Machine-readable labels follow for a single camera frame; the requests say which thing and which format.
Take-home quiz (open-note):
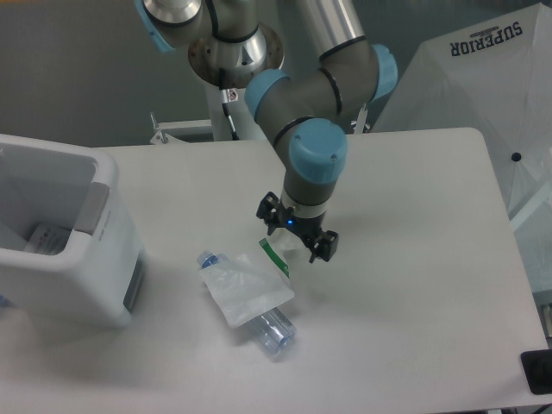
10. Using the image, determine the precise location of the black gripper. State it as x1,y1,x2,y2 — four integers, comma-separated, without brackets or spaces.
256,191,339,263

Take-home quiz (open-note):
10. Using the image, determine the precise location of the white plastic pouch green strip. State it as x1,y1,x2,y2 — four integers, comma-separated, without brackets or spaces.
197,229,304,328

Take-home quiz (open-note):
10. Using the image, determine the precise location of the clear plastic water bottle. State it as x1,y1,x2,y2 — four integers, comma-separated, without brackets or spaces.
197,250,297,355

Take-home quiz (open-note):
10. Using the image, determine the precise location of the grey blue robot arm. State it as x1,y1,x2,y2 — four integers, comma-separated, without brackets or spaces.
135,1,398,260

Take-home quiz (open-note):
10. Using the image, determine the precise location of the white trash can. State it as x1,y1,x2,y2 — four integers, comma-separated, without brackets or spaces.
1,135,143,327

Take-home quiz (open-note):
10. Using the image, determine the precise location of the white umbrella with lettering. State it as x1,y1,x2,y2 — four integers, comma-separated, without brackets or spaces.
373,3,551,292

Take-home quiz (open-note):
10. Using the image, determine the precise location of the black device at table corner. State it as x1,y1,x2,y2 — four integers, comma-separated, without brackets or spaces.
520,349,551,395

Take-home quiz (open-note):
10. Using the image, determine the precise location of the white metal base bracket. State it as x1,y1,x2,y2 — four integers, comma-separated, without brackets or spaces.
150,104,372,145

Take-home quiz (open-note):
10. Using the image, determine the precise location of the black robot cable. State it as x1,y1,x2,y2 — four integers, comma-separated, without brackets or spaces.
216,67,241,141

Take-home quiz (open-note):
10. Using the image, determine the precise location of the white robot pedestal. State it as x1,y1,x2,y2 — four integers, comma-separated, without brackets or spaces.
188,22,285,141

